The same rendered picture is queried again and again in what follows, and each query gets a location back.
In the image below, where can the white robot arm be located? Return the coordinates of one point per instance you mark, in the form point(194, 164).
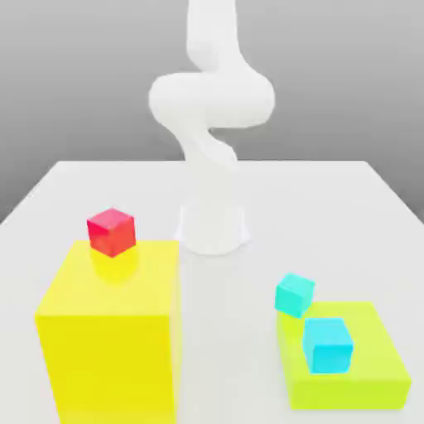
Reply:
point(212, 99)

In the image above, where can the small red cube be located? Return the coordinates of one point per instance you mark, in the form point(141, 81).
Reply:
point(111, 233)

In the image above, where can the small turquoise cube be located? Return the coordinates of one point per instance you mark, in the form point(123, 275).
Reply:
point(293, 295)

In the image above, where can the small cyan cube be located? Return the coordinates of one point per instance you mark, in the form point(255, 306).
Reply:
point(328, 347)

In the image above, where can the large yellow box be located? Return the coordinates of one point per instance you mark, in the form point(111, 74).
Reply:
point(109, 331)

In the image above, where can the large lime box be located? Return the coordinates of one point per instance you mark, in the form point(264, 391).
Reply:
point(364, 381)

